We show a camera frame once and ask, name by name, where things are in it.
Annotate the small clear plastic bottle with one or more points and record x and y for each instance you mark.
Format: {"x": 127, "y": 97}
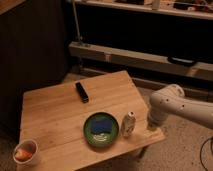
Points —
{"x": 128, "y": 124}

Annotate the black handle on shelf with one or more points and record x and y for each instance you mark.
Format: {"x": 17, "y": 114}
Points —
{"x": 187, "y": 63}

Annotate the green round plate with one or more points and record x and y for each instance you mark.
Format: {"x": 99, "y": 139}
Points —
{"x": 101, "y": 140}

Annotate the metal vertical pole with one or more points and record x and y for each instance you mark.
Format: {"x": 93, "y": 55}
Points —
{"x": 79, "y": 37}

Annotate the blue sponge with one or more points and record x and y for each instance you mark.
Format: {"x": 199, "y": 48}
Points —
{"x": 103, "y": 126}

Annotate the grey lower shelf beam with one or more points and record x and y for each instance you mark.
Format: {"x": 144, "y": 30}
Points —
{"x": 140, "y": 60}

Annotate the wooden table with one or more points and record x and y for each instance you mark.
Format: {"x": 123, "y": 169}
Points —
{"x": 54, "y": 117}

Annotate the white cup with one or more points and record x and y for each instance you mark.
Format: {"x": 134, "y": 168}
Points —
{"x": 32, "y": 146}

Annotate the upper shelf board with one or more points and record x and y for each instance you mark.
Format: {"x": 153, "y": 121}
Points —
{"x": 140, "y": 8}

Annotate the black rectangular remote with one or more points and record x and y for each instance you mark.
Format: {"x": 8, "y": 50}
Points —
{"x": 82, "y": 93}

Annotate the orange object in cup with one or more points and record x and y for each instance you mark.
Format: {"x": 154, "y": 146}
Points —
{"x": 23, "y": 155}

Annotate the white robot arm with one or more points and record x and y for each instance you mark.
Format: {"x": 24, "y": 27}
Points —
{"x": 171, "y": 100}

